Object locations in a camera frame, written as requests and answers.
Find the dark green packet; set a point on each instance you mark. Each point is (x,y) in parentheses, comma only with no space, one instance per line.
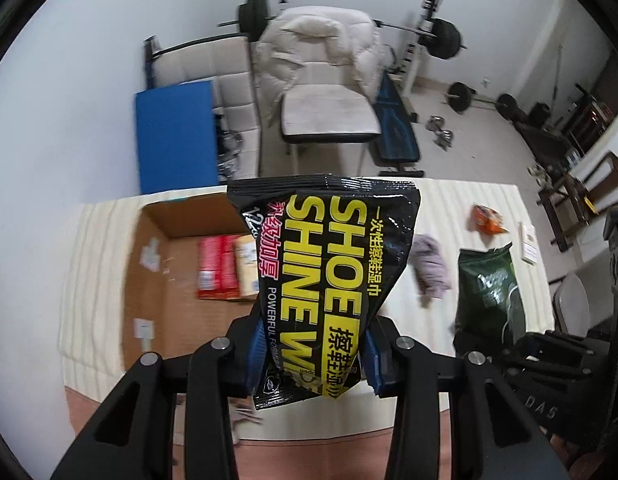
(489,290)

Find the cardboard box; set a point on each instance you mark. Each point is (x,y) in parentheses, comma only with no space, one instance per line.
(174,310)

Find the blue weight bench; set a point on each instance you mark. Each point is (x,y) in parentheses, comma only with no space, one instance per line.
(396,127)

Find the wooden chair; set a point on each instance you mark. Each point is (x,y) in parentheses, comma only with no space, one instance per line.
(584,192)

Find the short barbell with black plates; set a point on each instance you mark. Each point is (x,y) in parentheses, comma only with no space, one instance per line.
(460,95)

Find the white tufted sofa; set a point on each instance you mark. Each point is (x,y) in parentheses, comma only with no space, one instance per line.
(229,95)

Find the small white box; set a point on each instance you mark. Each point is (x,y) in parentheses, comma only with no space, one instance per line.
(529,245)

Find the dark wooden cabinet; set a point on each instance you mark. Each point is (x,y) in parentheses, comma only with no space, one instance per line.
(601,105)

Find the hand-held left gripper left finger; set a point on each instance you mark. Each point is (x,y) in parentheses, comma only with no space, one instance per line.
(257,355)

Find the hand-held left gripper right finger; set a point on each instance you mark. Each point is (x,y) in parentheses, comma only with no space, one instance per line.
(374,366)

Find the cream striped table cloth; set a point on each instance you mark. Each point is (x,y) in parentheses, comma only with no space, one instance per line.
(96,280)

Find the orange snack packet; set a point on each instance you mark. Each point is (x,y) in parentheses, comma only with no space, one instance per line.
(486,219)

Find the white armchair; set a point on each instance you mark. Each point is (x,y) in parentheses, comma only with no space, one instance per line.
(329,110)

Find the pair of chrome dumbbells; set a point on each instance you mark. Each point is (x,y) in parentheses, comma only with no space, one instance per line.
(441,132)

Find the blue foam mat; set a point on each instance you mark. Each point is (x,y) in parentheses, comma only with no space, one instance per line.
(174,135)

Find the white duvet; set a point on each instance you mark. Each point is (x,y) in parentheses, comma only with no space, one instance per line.
(319,40)

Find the white weight rack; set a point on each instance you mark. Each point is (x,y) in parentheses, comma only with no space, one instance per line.
(420,45)

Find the grey purple cloth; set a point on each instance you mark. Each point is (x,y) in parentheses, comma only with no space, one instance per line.
(431,267)

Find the black yellow wipes packet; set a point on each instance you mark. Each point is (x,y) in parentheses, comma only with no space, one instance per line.
(334,260)

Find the beige packet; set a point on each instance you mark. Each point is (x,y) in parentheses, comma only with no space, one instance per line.
(246,267)

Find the chrome metal frame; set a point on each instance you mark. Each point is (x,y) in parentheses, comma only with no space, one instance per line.
(229,155)

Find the red snack packet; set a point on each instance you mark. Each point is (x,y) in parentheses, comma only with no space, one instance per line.
(218,267)

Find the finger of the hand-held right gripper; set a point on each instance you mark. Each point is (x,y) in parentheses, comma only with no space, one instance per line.
(554,355)

